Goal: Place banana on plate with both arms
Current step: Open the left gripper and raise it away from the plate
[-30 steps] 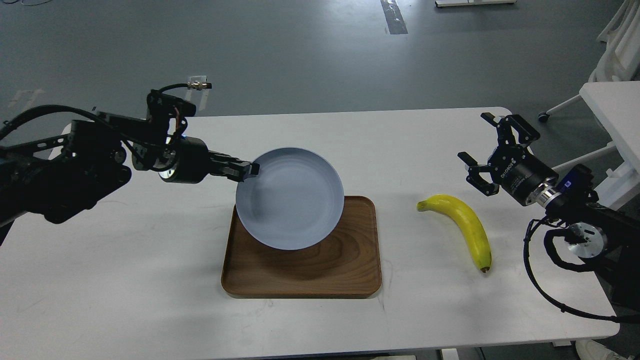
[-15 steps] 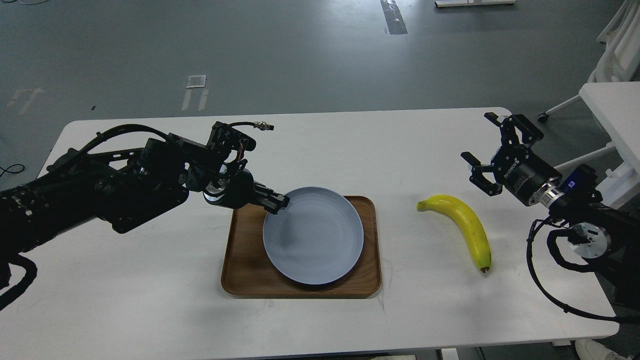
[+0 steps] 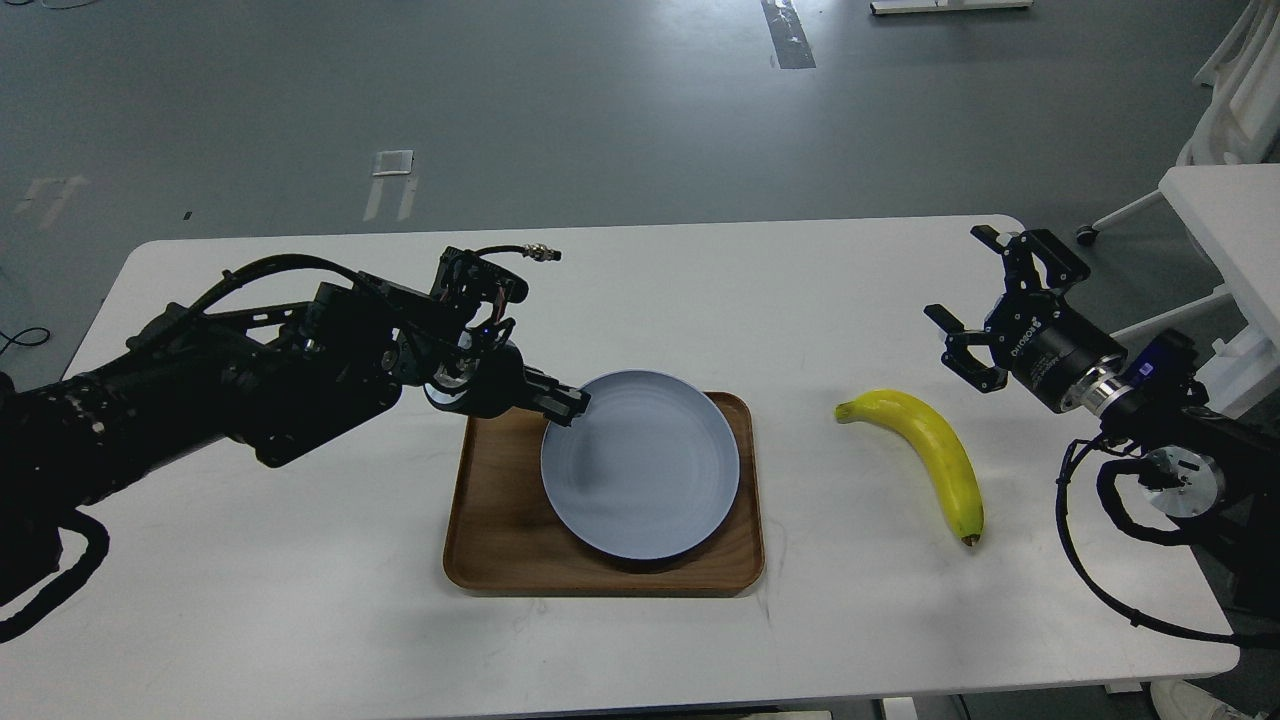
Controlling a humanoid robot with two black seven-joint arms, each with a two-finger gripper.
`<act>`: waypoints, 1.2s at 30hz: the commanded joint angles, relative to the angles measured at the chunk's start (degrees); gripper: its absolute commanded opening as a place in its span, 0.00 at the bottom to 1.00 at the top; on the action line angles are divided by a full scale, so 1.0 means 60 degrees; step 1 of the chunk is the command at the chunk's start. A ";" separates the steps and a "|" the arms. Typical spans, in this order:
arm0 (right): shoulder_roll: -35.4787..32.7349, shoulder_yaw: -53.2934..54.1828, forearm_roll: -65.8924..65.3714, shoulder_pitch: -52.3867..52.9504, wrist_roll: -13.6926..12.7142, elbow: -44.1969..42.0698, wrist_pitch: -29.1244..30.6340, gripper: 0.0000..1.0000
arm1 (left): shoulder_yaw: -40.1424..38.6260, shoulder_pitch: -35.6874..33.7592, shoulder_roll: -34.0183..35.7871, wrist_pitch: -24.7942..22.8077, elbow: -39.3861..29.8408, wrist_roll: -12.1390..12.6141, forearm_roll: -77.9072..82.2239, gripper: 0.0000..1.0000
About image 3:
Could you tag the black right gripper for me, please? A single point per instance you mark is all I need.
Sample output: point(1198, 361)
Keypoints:
point(1045, 345)

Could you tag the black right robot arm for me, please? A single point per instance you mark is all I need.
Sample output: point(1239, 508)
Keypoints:
point(1179, 473)

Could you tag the white chair frame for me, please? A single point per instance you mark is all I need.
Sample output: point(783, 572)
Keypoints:
point(1240, 125)

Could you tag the yellow banana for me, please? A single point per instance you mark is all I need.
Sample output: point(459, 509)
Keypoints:
point(935, 442)

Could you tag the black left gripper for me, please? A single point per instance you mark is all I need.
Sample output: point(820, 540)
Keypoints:
point(498, 381)

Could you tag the light blue round plate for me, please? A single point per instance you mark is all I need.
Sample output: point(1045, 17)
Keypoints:
point(650, 471)

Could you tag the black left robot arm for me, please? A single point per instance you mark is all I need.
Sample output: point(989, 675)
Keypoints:
point(282, 355)

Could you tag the white base at top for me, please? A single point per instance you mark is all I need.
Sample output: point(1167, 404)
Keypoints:
point(903, 7)

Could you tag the brown wooden tray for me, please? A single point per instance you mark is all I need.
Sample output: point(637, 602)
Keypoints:
point(504, 538)

